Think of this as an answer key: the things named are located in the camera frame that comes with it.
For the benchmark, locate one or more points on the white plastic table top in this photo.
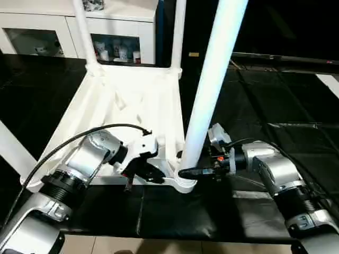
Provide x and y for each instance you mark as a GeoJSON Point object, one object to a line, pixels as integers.
{"type": "Point", "coordinates": [132, 95]}

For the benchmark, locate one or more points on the white plastic table leg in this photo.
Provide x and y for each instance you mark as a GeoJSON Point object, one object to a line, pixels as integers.
{"type": "Point", "coordinates": [85, 37]}
{"type": "Point", "coordinates": [178, 37]}
{"type": "Point", "coordinates": [15, 153]}
{"type": "Point", "coordinates": [212, 79]}

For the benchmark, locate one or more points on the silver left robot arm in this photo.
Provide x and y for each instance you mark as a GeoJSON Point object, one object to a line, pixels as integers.
{"type": "Point", "coordinates": [87, 159]}

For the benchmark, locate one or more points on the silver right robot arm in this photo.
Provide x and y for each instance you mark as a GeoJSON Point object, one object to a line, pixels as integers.
{"type": "Point", "coordinates": [280, 174]}

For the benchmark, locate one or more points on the black work mat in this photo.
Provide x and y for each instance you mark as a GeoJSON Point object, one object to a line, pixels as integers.
{"type": "Point", "coordinates": [275, 106]}

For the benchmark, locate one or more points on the small white cup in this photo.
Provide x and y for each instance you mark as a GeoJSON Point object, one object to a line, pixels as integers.
{"type": "Point", "coordinates": [136, 56]}

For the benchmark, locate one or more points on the small tan box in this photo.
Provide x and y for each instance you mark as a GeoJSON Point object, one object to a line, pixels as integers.
{"type": "Point", "coordinates": [194, 54]}

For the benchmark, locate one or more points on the white flat strip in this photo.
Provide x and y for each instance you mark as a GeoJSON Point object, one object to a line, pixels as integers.
{"type": "Point", "coordinates": [329, 84]}

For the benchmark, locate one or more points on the grey crumpled object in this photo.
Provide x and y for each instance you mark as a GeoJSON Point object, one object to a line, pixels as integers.
{"type": "Point", "coordinates": [95, 4]}

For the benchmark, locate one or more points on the white glass-door cabinet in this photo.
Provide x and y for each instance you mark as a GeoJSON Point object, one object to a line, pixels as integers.
{"type": "Point", "coordinates": [47, 24]}

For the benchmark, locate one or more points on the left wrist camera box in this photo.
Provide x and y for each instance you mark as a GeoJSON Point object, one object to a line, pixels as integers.
{"type": "Point", "coordinates": [144, 145]}

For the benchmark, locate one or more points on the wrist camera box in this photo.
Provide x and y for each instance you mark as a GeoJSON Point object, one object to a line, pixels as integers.
{"type": "Point", "coordinates": [219, 136]}
{"type": "Point", "coordinates": [144, 145]}

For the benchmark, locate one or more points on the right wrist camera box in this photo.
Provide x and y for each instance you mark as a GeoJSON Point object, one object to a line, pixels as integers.
{"type": "Point", "coordinates": [219, 136]}

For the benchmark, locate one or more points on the dark long rail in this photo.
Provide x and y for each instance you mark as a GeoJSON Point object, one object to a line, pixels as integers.
{"type": "Point", "coordinates": [286, 57]}

